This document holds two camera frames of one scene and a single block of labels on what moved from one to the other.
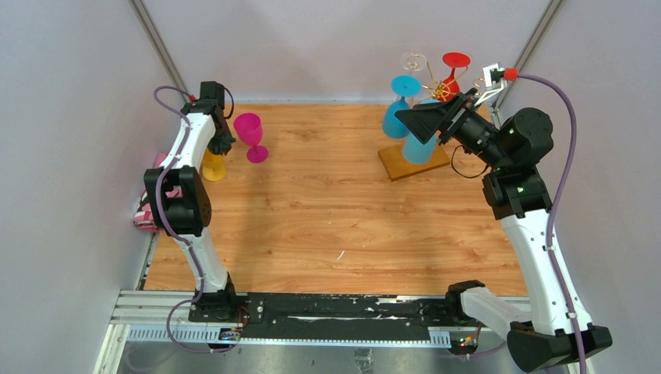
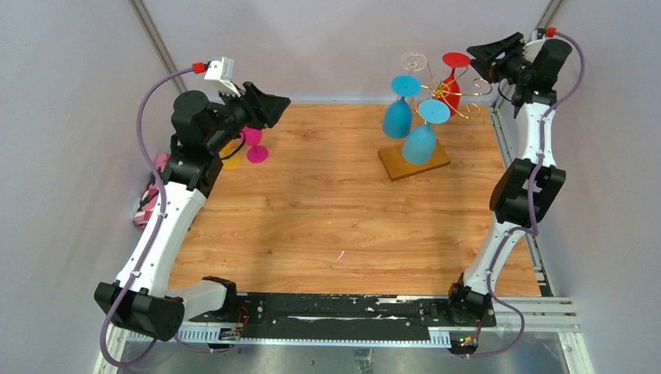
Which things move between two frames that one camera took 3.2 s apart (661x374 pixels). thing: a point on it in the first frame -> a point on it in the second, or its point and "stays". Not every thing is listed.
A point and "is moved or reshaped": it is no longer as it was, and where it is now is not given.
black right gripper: (425, 120) -> (492, 70)
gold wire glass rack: (443, 90) stays
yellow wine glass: (213, 166) is moved or reshaped
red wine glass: (450, 87) stays
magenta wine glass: (249, 126) stays
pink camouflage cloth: (143, 219) stays
